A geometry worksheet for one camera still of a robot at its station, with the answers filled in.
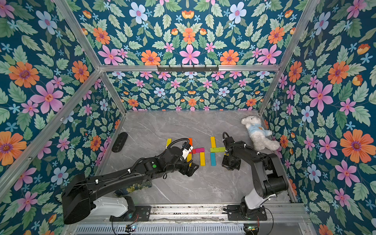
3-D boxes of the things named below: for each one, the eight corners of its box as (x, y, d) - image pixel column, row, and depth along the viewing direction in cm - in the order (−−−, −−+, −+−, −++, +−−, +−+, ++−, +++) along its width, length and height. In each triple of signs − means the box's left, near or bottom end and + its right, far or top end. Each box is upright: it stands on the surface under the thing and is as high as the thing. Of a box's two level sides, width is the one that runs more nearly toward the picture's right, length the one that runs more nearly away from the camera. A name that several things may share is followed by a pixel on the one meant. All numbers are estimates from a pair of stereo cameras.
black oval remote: (112, 152, 99) (110, 150, 96) (120, 134, 108) (118, 132, 106) (121, 152, 99) (119, 150, 96) (128, 134, 108) (126, 132, 106)
